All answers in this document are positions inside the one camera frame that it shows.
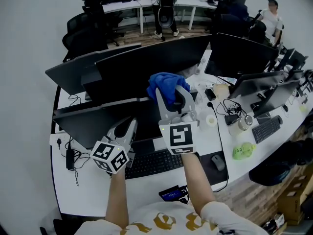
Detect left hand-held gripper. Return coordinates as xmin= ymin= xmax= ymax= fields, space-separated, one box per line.
xmin=89 ymin=116 xmax=138 ymax=175

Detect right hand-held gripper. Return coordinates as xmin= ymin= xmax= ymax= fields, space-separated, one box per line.
xmin=155 ymin=85 xmax=200 ymax=156

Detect blue cloth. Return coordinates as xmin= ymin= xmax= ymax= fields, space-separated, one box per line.
xmin=146 ymin=72 xmax=191 ymax=107

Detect person's left forearm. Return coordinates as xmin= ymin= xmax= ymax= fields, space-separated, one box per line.
xmin=105 ymin=171 xmax=130 ymax=230

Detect person's right forearm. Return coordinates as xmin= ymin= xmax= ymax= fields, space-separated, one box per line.
xmin=180 ymin=153 xmax=217 ymax=215

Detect black curved monitor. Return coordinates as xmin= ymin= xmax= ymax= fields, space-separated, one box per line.
xmin=95 ymin=34 xmax=212 ymax=106

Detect small black charger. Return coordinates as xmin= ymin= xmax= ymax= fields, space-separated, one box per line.
xmin=204 ymin=87 xmax=217 ymax=101

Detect white tape roll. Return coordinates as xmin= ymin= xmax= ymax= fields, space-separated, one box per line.
xmin=205 ymin=114 xmax=218 ymax=127

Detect beige plastic pouch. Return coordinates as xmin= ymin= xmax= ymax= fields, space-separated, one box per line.
xmin=212 ymin=83 xmax=230 ymax=100

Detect thin black rod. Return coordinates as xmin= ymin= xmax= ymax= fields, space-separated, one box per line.
xmin=217 ymin=76 xmax=233 ymax=86

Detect black desktop box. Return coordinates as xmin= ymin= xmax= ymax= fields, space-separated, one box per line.
xmin=81 ymin=69 xmax=103 ymax=101

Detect black power brick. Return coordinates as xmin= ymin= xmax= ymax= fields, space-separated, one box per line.
xmin=224 ymin=114 xmax=239 ymax=125
xmin=66 ymin=148 xmax=75 ymax=171

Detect white thermos flask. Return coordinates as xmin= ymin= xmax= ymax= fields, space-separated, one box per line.
xmin=228 ymin=115 xmax=253 ymax=137

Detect white power strip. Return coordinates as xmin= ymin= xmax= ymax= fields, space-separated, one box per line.
xmin=50 ymin=133 xmax=71 ymax=147

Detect grey computer mouse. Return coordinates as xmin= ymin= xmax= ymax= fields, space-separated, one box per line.
xmin=211 ymin=155 xmax=225 ymax=171

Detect black device with blue screen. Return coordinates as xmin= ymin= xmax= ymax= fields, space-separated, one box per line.
xmin=158 ymin=185 xmax=189 ymax=203

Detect black mouse pad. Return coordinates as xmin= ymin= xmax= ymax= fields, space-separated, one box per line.
xmin=199 ymin=150 xmax=229 ymax=187

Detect small black keyboard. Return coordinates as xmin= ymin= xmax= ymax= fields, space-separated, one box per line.
xmin=251 ymin=115 xmax=284 ymax=144

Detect black office chair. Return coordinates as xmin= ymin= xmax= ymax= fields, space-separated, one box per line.
xmin=39 ymin=218 xmax=84 ymax=235
xmin=248 ymin=13 xmax=267 ymax=44
xmin=82 ymin=0 xmax=125 ymax=46
xmin=62 ymin=11 xmax=110 ymax=58
xmin=211 ymin=0 xmax=250 ymax=38

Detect person's white printed shirt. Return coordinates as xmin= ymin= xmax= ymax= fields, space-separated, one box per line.
xmin=73 ymin=201 xmax=269 ymax=235

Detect white office desk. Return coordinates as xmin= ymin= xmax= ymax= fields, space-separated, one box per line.
xmin=101 ymin=0 xmax=221 ymax=35

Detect black and blue backpack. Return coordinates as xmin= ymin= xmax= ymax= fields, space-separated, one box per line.
xmin=248 ymin=141 xmax=313 ymax=187

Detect cardboard box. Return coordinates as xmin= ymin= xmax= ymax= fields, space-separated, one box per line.
xmin=278 ymin=186 xmax=308 ymax=226
xmin=287 ymin=166 xmax=313 ymax=193

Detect black bag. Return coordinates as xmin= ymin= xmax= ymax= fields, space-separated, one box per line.
xmin=300 ymin=196 xmax=313 ymax=221

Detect black looped cable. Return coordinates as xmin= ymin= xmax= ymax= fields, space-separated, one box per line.
xmin=56 ymin=136 xmax=91 ymax=187

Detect tangled black cables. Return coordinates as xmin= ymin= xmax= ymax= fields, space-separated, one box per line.
xmin=216 ymin=98 xmax=246 ymax=117

